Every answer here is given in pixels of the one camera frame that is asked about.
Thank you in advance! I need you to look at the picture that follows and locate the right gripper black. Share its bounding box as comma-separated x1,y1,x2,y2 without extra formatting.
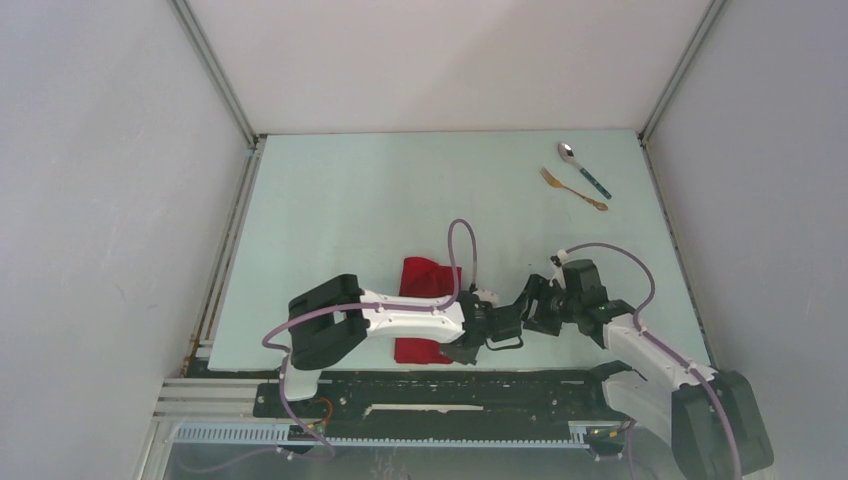
515,272,581,337

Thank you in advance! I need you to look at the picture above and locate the red cloth napkin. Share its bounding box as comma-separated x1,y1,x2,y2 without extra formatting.
393,257,454,365

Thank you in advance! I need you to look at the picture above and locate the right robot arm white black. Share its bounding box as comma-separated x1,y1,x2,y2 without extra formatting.
515,259,775,479

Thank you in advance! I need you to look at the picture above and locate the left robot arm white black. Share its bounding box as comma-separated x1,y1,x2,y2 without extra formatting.
277,274,526,417

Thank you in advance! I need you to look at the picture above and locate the gold fork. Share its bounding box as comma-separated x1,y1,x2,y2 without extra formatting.
540,167,609,212

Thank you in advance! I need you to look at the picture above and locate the left corner aluminium profile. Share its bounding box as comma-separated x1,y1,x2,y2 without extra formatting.
170,0,264,359

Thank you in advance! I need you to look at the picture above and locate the corner aluminium profile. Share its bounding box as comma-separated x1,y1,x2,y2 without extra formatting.
170,0,264,359
637,0,730,319

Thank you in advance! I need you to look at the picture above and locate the right corner aluminium profile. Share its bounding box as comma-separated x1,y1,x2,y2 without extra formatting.
637,0,730,319

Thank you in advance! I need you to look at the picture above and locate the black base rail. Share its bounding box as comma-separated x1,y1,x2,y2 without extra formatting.
252,370,625,443

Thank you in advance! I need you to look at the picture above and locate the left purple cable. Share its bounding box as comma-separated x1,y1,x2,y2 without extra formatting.
262,219,480,458

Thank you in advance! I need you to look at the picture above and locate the silver spoon blue handle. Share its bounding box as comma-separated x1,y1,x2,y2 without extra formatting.
557,142,612,200

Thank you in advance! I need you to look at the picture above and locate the aluminium frame rail front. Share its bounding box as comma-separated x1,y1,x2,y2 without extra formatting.
135,378,628,479

